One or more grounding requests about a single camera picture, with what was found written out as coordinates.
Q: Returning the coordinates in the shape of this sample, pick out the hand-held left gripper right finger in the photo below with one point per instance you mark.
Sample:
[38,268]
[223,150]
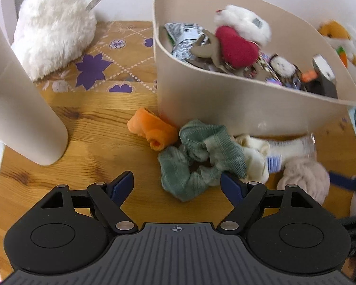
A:
[233,187]

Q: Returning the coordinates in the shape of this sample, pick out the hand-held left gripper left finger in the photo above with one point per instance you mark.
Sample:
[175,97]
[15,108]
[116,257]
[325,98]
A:
[123,185]

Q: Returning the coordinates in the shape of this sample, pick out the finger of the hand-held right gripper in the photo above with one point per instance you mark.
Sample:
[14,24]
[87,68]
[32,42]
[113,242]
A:
[341,181]

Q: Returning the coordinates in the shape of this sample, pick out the beige fluffy scrunchie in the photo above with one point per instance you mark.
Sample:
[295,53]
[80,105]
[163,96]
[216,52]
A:
[302,175]

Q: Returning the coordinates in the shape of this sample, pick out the green scrunchie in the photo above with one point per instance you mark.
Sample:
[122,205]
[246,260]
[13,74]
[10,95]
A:
[195,136]

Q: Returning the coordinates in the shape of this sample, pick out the beige plastic basket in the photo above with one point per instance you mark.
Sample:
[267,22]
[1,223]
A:
[195,95]

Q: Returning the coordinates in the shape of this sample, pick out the wooden desktop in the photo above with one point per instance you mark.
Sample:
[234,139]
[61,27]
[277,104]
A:
[92,130]

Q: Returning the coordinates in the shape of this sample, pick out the cream scrunchie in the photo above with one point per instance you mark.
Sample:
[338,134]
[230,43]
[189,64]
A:
[255,160]

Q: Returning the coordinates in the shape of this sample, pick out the clear plastic bottle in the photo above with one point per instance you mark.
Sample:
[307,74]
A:
[287,148]

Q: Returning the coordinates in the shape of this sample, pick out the orange scrunchie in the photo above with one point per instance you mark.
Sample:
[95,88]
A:
[148,124]

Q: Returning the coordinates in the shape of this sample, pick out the small orange item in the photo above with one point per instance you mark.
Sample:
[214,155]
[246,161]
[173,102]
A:
[309,76]

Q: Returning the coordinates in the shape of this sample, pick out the purple flower patterned mat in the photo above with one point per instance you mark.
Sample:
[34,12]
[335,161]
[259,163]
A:
[106,53]

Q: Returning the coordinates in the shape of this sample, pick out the white cylindrical container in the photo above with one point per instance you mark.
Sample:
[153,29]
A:
[17,101]

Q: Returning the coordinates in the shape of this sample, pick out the white plush bear red heart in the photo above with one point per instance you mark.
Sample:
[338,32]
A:
[237,47]

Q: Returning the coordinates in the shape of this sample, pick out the brown wooden cutout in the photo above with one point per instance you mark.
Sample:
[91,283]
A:
[209,49]

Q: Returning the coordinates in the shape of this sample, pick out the orange hamster plush with carrot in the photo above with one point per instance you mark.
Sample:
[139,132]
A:
[333,29]

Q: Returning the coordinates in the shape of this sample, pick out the silver green snack packet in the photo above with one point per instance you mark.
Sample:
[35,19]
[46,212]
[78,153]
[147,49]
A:
[181,37]

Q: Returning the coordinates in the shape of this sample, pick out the white fluffy plush toy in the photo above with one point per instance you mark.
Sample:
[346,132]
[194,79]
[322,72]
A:
[53,29]

